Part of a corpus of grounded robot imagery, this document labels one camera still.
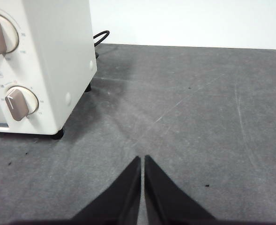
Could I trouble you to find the black oven power cable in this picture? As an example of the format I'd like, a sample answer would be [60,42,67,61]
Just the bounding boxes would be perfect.
[92,30,111,59]

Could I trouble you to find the beige timer knob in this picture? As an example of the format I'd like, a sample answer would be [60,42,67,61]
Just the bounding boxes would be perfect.
[4,85,39,122]

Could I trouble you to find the white Toshiba toaster oven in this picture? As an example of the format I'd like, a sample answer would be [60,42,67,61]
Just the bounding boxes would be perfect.
[0,0,98,141]

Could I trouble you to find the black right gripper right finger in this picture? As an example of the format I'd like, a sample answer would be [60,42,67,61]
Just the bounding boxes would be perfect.
[144,155,223,225]

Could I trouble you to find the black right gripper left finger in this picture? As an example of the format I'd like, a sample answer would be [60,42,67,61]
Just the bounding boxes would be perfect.
[65,156,142,225]

